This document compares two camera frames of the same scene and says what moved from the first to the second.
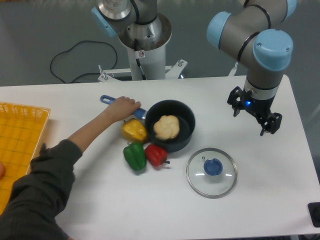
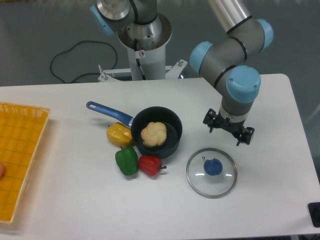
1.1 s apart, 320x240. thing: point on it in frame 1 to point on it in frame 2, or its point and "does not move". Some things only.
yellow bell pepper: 134,130 to 119,134
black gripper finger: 272,124 to 246,135
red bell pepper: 157,155 to 150,165
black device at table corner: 314,210 does not move
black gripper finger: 234,100 to 209,119
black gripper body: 261,107 to 235,127
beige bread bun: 166,127 to 154,134
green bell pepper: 135,155 to 127,159
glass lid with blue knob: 211,173 does not move
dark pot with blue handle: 169,123 to 163,115
